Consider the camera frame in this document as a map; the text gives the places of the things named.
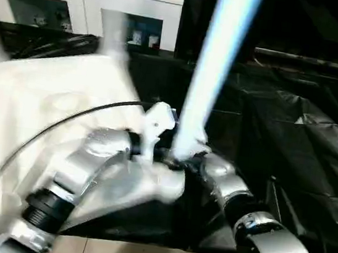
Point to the white plastic table top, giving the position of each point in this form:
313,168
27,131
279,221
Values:
35,99

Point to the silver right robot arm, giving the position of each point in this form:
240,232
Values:
233,178

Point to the black work mat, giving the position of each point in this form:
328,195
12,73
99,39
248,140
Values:
293,149

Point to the small white cup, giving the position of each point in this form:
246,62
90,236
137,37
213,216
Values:
153,41

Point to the white printed mug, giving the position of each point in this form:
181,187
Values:
136,37

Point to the grey metal rod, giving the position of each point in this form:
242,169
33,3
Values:
314,61

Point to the black backdrop cloth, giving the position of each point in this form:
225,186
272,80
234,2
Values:
310,23

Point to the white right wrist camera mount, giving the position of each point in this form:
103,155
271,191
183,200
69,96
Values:
201,144

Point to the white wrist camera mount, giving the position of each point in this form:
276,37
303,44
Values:
201,144
158,115

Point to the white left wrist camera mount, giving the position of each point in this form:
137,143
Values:
158,115

